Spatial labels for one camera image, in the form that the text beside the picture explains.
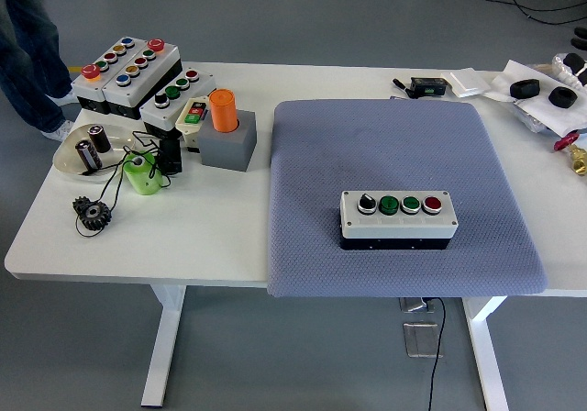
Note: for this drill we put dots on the small black device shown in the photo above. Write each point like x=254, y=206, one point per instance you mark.
x=169, y=156

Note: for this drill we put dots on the grey four-control button box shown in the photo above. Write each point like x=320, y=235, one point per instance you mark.
x=192, y=91
x=394, y=227

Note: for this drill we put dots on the clear shallow dish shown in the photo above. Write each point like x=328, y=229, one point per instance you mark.
x=69, y=158

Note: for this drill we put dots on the black metal gear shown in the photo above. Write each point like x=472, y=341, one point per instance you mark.
x=98, y=218

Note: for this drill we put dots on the black cylindrical capacitor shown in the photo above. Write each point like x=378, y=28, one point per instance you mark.
x=88, y=154
x=100, y=140

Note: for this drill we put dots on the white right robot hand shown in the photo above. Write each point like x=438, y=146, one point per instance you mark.
x=573, y=60

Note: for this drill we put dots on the grey five-button control box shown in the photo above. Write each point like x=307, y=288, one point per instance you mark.
x=151, y=74
x=87, y=91

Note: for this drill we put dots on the green plastic cylinder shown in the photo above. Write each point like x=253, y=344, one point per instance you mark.
x=144, y=179

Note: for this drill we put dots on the grey-blue textured mat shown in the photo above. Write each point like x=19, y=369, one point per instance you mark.
x=357, y=154

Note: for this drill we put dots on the grey square block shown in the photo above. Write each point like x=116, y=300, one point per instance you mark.
x=224, y=152

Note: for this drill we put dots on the metal floor socket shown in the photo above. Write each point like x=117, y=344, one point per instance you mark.
x=413, y=305

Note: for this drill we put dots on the white foam sheet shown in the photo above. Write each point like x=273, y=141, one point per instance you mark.
x=518, y=74

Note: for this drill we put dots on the beige red-green switch pendant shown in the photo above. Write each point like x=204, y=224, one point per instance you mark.
x=182, y=126

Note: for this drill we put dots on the small black module box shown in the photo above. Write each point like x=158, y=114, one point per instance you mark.
x=426, y=87

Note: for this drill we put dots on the metal floor plate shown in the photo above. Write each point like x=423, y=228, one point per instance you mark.
x=419, y=340

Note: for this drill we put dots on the orange ribbed cylinder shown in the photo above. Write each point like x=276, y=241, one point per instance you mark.
x=222, y=113

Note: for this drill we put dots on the white table leg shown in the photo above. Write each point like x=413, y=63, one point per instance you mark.
x=162, y=347
x=486, y=360

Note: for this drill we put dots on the clear plastic bag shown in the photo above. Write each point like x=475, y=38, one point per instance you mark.
x=527, y=117

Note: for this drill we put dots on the black marker pen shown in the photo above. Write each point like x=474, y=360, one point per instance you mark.
x=400, y=85

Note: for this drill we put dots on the person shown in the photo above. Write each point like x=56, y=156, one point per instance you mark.
x=27, y=62

